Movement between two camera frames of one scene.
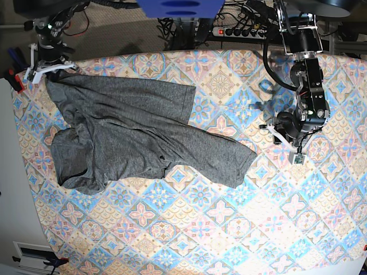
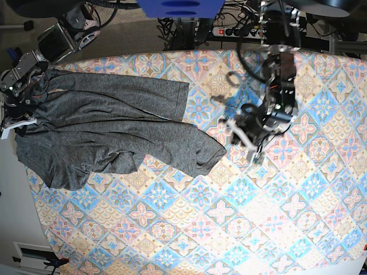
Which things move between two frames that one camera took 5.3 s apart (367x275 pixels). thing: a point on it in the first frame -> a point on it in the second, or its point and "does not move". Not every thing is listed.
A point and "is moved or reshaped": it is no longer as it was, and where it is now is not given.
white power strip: [242, 33] does not move
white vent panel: [32, 257] does not move
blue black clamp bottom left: [54, 263] does not move
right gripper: [296, 126] -> [254, 121]
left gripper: [49, 54] -> [24, 109]
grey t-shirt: [118, 129] is moved or reshaped
